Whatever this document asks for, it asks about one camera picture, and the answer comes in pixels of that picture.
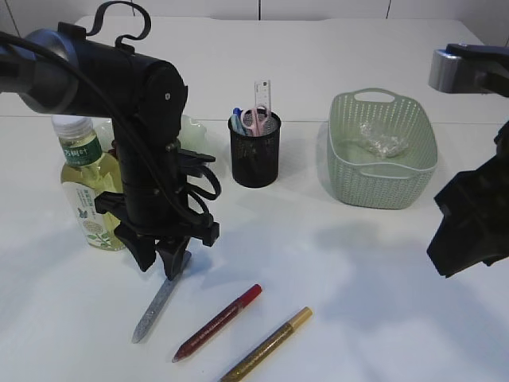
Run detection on gold glitter pen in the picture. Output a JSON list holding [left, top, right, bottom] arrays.
[[220, 306, 313, 381]]

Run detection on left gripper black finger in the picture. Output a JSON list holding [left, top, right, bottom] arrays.
[[114, 223, 156, 272]]

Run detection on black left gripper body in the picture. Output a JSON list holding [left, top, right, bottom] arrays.
[[94, 192, 220, 247]]

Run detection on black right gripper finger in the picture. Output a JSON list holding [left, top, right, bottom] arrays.
[[426, 212, 508, 278]]

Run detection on red glitter pen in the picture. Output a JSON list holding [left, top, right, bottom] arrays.
[[172, 283, 262, 363]]

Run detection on green woven plastic basket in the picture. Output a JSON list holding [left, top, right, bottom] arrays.
[[327, 88, 438, 209]]

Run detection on blue scissors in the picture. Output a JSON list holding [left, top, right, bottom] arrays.
[[230, 107, 248, 136]]

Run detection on clear plastic ruler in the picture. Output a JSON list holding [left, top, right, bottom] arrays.
[[254, 80, 271, 115]]

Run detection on silver glitter pen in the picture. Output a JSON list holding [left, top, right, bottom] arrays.
[[131, 251, 192, 344]]

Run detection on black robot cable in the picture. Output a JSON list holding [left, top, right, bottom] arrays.
[[0, 0, 222, 228]]

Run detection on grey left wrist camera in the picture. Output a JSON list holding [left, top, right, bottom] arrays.
[[177, 148, 216, 177]]

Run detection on purple artificial grape bunch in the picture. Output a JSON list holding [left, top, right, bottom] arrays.
[[107, 140, 118, 159]]

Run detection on black mesh pen holder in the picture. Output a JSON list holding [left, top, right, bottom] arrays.
[[228, 112, 282, 188]]

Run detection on yellow tea bottle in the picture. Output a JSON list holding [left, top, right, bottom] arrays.
[[51, 115, 124, 251]]

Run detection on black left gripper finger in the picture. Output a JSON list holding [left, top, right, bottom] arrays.
[[156, 236, 191, 280]]

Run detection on pink purple scissors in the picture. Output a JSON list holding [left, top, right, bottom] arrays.
[[239, 104, 270, 137]]

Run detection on clear plastic sheet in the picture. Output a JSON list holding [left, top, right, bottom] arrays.
[[356, 122, 409, 159]]

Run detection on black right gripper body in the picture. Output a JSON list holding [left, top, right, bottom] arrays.
[[434, 124, 508, 236]]

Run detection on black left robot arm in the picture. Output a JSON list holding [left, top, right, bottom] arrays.
[[1, 23, 221, 279]]

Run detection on green wavy glass plate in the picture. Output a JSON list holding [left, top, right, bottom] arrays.
[[92, 115, 208, 153]]

